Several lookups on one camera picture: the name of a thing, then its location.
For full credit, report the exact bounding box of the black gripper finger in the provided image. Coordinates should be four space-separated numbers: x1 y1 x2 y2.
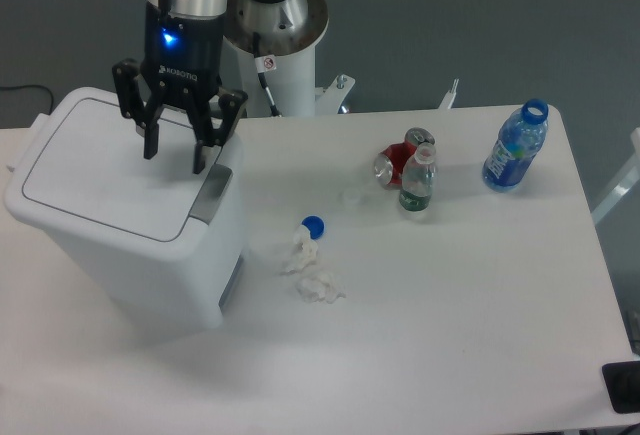
112 59 167 160
185 87 248 174

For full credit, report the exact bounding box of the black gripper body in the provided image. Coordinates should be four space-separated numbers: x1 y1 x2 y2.
141 0 223 111

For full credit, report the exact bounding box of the white trash can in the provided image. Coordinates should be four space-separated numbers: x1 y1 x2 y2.
4 87 246 331

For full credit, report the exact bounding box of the blue bottle cap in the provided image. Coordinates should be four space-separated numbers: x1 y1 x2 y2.
301 215 325 240

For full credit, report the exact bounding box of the clear bottle cap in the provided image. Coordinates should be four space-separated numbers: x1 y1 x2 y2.
341 188 362 207

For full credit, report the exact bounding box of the crushed red soda can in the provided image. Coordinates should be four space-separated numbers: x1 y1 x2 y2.
373 127 435 188

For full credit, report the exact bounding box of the crumpled white tissue upper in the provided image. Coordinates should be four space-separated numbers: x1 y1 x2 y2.
282 225 318 275

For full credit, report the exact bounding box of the crumpled white tissue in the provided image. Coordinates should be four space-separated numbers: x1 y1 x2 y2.
282 225 318 275
295 269 346 304

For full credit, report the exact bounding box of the crumpled white tissue lower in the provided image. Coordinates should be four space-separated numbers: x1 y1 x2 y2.
295 269 346 304

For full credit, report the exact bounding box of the small clear green-label bottle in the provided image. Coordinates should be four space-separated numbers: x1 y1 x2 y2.
398 142 437 214

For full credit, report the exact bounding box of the large blue drink bottle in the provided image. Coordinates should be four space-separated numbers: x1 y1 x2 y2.
482 98 549 192

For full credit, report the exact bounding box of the black device at edge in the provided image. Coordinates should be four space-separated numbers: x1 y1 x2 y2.
602 361 639 414

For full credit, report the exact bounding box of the black cable on pedestal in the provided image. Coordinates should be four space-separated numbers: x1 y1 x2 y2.
251 31 282 118

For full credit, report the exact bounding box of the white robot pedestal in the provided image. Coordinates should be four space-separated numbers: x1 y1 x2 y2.
222 0 461 119

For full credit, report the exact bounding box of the black floor cable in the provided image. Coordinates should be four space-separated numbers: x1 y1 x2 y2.
0 84 55 112

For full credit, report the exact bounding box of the white frame right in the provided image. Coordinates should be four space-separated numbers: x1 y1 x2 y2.
591 128 639 226

